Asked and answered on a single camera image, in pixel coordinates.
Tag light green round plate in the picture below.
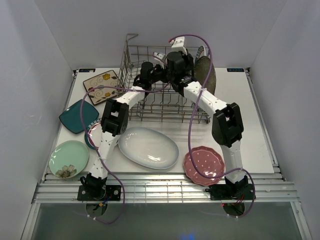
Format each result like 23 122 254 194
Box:
49 140 90 179

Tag white oval plate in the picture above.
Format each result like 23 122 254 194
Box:
118 126 179 170

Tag speckled beige blue round plate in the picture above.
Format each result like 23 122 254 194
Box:
194 56 217 95

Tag right blue label sticker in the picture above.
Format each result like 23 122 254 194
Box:
226 68 245 73

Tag teal square plate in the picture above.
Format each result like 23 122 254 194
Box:
59 99 99 134

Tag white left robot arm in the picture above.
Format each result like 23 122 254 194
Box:
80 62 167 200

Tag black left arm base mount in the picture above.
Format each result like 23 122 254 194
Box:
76 185 122 202

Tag white plate teal red rim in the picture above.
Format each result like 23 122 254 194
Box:
84 118 102 150
194 45 210 64

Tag aluminium table frame rail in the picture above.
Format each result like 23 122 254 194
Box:
33 68 300 204

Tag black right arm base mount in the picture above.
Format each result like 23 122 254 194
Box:
205 184 256 200

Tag beige square flower plate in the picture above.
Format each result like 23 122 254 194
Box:
83 70 119 106

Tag grey wire dish rack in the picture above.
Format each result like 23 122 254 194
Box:
117 33 213 125

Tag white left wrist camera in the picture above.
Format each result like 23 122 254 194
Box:
152 52 167 69

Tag pink polka dot plate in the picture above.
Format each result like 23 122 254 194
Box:
183 146 225 187

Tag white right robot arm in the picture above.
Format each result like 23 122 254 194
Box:
165 51 255 200

